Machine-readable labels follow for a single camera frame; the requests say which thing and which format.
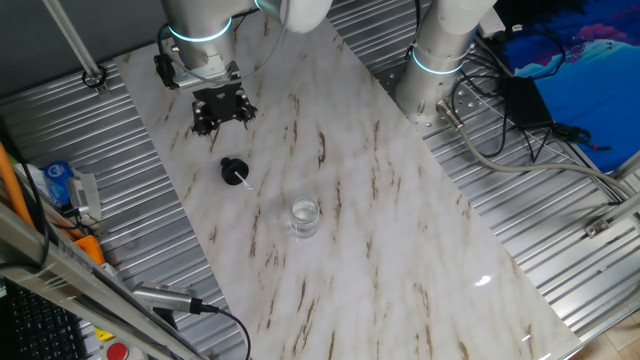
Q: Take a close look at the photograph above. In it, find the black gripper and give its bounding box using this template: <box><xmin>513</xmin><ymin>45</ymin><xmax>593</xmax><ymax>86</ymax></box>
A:
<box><xmin>191</xmin><ymin>82</ymin><xmax>259</xmax><ymax>137</ymax></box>

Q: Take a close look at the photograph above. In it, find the clear glass jar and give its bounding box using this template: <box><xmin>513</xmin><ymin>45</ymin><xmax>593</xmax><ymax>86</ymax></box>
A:
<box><xmin>288</xmin><ymin>196</ymin><xmax>321</xmax><ymax>240</ymax></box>

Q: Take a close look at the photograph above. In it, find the grey finned metal device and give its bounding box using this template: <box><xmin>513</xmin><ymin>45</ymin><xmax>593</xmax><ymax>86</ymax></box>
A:
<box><xmin>66</xmin><ymin>169</ymin><xmax>104</xmax><ymax>224</ymax></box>

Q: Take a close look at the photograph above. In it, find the blue white tissue packet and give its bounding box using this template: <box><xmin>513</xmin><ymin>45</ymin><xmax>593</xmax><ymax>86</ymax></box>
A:
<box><xmin>14</xmin><ymin>160</ymin><xmax>76</xmax><ymax>209</ymax></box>

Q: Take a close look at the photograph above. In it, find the orange button box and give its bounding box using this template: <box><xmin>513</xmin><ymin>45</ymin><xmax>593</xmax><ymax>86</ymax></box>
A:
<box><xmin>73</xmin><ymin>233</ymin><xmax>107</xmax><ymax>266</ymax></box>

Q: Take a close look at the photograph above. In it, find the red button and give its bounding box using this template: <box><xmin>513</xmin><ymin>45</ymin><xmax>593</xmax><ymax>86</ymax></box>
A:
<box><xmin>102</xmin><ymin>341</ymin><xmax>146</xmax><ymax>360</ymax></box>

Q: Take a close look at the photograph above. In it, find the white power strip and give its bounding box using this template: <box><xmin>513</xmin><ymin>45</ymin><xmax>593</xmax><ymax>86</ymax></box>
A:
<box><xmin>474</xmin><ymin>7</ymin><xmax>507</xmax><ymax>41</ymax></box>

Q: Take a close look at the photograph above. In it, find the black keyboard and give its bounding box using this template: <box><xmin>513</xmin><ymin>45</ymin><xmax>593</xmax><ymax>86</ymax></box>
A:
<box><xmin>0</xmin><ymin>279</ymin><xmax>91</xmax><ymax>360</ymax></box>

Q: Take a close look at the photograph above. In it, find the black power adapter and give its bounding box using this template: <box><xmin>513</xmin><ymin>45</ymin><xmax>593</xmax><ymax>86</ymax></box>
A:
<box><xmin>502</xmin><ymin>74</ymin><xmax>556</xmax><ymax>131</ymax></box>

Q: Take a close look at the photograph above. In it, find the blue printed poster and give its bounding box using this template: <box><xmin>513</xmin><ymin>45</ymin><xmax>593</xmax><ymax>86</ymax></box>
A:
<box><xmin>502</xmin><ymin>0</ymin><xmax>640</xmax><ymax>174</ymax></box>

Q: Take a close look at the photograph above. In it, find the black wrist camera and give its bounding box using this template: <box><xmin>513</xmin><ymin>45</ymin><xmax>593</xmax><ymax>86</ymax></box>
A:
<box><xmin>153</xmin><ymin>49</ymin><xmax>180</xmax><ymax>92</ymax></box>

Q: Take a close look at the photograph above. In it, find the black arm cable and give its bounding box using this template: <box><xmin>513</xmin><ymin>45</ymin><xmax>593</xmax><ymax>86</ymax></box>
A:
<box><xmin>156</xmin><ymin>22</ymin><xmax>175</xmax><ymax>69</ymax></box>

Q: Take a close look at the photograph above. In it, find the black ring on post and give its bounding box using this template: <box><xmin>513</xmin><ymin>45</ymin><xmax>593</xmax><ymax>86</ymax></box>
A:
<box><xmin>81</xmin><ymin>63</ymin><xmax>108</xmax><ymax>90</ymax></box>

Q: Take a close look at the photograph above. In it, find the aluminium frame post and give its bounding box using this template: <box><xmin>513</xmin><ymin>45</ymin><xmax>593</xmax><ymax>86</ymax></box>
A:
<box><xmin>42</xmin><ymin>0</ymin><xmax>111</xmax><ymax>97</ymax></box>

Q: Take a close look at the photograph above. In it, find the silver finned camera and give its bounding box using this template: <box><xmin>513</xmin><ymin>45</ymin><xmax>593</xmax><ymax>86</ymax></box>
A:
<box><xmin>131</xmin><ymin>280</ymin><xmax>204</xmax><ymax>316</ymax></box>

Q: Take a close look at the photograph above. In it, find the black hanging cable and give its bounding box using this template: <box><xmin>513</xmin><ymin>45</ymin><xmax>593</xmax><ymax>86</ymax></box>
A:
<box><xmin>0</xmin><ymin>119</ymin><xmax>51</xmax><ymax>261</ymax></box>

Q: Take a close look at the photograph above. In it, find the black camera cable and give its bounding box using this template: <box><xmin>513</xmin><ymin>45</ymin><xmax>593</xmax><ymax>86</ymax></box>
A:
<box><xmin>197</xmin><ymin>299</ymin><xmax>253</xmax><ymax>360</ymax></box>

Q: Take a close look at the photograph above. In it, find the orange hose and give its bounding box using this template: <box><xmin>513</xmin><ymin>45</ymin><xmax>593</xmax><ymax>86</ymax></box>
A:
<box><xmin>0</xmin><ymin>141</ymin><xmax>36</xmax><ymax>229</ymax></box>

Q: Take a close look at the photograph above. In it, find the aluminium frame beam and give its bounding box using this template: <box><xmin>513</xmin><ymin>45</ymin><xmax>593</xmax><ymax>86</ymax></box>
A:
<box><xmin>0</xmin><ymin>199</ymin><xmax>211</xmax><ymax>360</ymax></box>

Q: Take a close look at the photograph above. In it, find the thick grey cable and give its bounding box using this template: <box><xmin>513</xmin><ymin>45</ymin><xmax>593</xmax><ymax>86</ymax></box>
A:
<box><xmin>435</xmin><ymin>98</ymin><xmax>640</xmax><ymax>201</ymax></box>

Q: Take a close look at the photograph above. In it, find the black base cable bundle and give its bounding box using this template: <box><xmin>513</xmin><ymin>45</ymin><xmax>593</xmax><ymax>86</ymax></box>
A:
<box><xmin>449</xmin><ymin>64</ymin><xmax>511</xmax><ymax>160</ymax></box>

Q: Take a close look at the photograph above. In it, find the thin black cable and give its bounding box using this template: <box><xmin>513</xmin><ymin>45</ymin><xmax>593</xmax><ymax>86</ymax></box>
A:
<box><xmin>508</xmin><ymin>23</ymin><xmax>570</xmax><ymax>77</ymax></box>

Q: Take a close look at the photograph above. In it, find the black cable with plug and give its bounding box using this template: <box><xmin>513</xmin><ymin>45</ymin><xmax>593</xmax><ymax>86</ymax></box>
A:
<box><xmin>549</xmin><ymin>122</ymin><xmax>612</xmax><ymax>151</ymax></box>

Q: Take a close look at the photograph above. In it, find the metal corner bracket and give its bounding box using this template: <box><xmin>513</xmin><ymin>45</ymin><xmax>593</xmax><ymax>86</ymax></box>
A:
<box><xmin>583</xmin><ymin>216</ymin><xmax>615</xmax><ymax>240</ymax></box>

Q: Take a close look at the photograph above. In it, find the aluminium frame rail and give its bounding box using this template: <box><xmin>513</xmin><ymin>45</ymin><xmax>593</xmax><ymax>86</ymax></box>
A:
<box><xmin>582</xmin><ymin>149</ymin><xmax>640</xmax><ymax>239</ymax></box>

